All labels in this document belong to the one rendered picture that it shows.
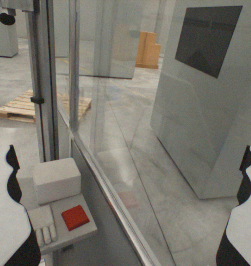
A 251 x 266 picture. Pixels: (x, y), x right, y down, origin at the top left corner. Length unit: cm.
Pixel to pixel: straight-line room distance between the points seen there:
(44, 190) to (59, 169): 9
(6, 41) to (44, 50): 676
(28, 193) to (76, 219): 25
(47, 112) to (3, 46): 678
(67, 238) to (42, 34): 71
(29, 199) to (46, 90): 44
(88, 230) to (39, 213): 18
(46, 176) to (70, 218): 18
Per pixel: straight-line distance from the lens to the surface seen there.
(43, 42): 86
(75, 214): 81
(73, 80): 95
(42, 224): 80
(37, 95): 92
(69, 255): 174
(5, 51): 769
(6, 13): 80
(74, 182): 84
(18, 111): 339
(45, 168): 87
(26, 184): 98
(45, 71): 88
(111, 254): 86
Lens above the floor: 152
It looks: 29 degrees down
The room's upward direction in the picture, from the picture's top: 8 degrees clockwise
